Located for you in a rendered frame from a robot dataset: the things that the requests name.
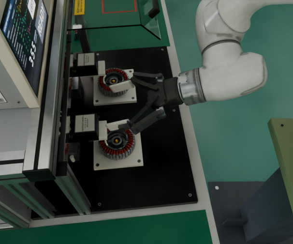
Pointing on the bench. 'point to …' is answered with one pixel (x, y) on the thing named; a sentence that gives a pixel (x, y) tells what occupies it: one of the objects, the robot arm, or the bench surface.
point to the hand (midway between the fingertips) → (112, 106)
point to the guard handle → (154, 9)
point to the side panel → (0, 218)
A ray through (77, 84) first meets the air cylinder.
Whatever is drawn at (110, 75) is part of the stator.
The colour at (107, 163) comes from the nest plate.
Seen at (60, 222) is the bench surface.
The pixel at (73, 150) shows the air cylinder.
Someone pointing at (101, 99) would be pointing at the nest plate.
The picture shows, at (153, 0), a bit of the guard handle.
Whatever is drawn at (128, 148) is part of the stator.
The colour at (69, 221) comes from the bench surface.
